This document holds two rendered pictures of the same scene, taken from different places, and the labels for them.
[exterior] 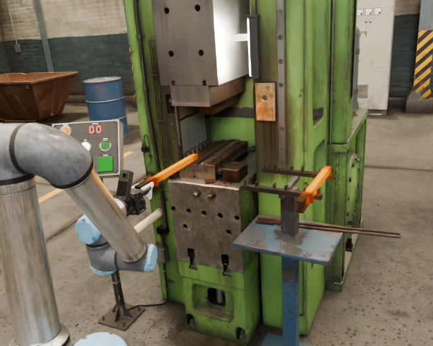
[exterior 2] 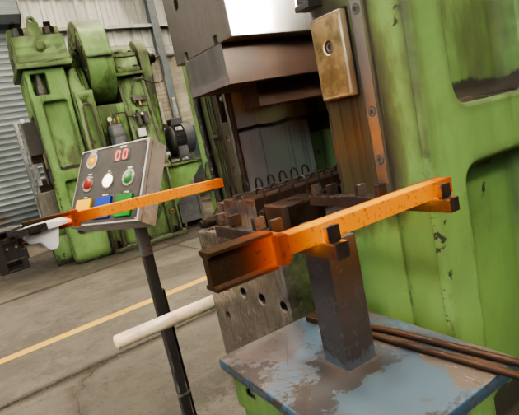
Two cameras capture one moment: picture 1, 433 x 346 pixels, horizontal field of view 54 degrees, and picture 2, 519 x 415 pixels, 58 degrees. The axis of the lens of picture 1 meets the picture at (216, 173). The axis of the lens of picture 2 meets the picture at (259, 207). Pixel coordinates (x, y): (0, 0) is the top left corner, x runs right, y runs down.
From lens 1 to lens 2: 118 cm
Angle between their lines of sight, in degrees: 31
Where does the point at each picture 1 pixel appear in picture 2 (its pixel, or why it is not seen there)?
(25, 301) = not seen: outside the picture
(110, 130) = (137, 154)
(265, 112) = (334, 80)
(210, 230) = (256, 327)
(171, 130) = (230, 151)
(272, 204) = (381, 284)
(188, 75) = (198, 34)
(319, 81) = (504, 10)
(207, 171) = (248, 212)
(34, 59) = not seen: hidden behind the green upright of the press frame
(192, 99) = (209, 76)
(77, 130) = (104, 157)
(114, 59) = not seen: hidden behind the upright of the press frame
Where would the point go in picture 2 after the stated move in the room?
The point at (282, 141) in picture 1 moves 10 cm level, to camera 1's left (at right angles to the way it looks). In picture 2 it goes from (378, 138) to (332, 146)
